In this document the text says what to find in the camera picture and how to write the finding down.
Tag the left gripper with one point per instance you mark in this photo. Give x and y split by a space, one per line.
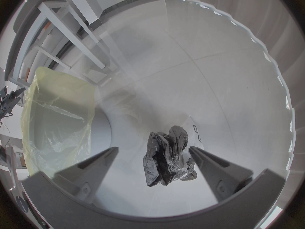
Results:
8 102

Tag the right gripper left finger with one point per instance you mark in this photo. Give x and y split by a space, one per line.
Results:
90 173

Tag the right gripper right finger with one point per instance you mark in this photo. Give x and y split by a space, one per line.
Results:
221 175

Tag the yellow plastic bag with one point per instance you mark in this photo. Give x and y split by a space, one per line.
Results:
59 92

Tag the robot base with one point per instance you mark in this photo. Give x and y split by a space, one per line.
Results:
10 161

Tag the white trash bin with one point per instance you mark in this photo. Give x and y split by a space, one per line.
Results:
102 132

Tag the crumpled black plastic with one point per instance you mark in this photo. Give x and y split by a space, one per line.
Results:
164 156

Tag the pale grey sofa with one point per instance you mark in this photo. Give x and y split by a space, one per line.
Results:
47 44

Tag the white chair dark grey seat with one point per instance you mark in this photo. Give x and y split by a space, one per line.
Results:
71 35

